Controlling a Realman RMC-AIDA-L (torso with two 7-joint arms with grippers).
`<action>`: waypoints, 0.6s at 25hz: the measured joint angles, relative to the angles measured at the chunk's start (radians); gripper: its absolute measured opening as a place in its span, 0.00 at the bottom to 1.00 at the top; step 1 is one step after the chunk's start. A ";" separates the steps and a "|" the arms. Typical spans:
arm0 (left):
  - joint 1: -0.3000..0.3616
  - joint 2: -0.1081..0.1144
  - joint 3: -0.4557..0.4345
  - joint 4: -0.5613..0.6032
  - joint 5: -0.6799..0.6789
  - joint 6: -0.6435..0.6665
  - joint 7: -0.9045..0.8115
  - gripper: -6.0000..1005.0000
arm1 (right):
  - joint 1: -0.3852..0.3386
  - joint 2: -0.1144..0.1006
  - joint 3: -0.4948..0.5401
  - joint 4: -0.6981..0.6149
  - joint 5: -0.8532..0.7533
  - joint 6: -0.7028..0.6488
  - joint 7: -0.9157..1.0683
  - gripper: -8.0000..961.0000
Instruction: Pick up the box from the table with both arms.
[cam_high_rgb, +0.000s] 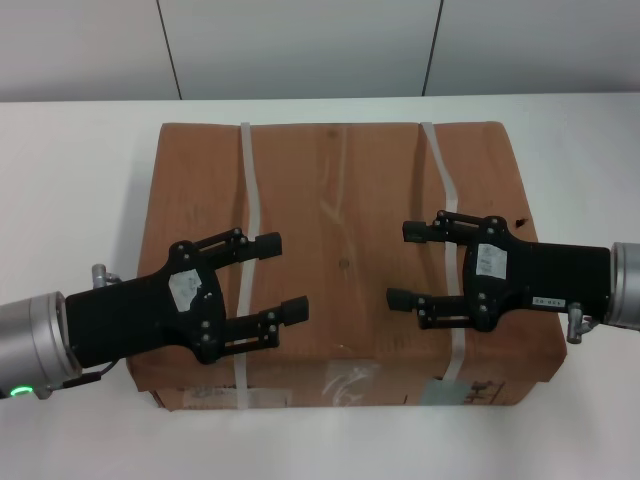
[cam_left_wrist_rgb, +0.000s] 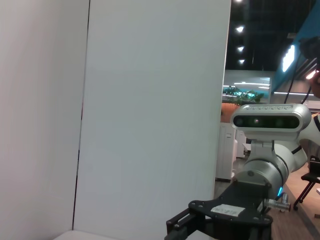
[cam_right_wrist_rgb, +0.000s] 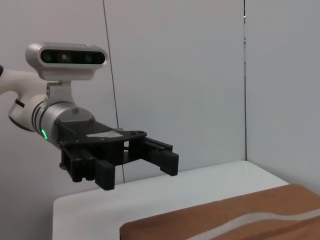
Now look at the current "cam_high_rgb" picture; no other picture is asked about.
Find white plastic packing strap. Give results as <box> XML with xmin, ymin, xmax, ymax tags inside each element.
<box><xmin>418</xmin><ymin>121</ymin><xmax>469</xmax><ymax>384</ymax></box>
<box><xmin>232</xmin><ymin>121</ymin><xmax>265</xmax><ymax>410</ymax></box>

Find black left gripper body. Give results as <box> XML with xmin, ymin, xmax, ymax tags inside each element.
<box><xmin>64</xmin><ymin>241</ymin><xmax>227</xmax><ymax>370</ymax></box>

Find right gripper cable with plugs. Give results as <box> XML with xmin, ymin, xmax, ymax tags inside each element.
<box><xmin>567</xmin><ymin>302</ymin><xmax>595</xmax><ymax>346</ymax></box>

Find brown cardboard box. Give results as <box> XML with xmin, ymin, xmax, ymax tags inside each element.
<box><xmin>124</xmin><ymin>119</ymin><xmax>568</xmax><ymax>412</ymax></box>

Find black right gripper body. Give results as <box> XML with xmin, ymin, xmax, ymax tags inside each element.
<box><xmin>462</xmin><ymin>216</ymin><xmax>614</xmax><ymax>333</ymax></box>

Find gripper cable with plugs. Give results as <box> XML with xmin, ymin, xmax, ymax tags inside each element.
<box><xmin>62</xmin><ymin>263</ymin><xmax>120</xmax><ymax>390</ymax></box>
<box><xmin>567</xmin><ymin>302</ymin><xmax>595</xmax><ymax>346</ymax></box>

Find left gripper cable with plugs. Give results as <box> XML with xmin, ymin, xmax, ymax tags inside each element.
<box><xmin>62</xmin><ymin>263</ymin><xmax>120</xmax><ymax>390</ymax></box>

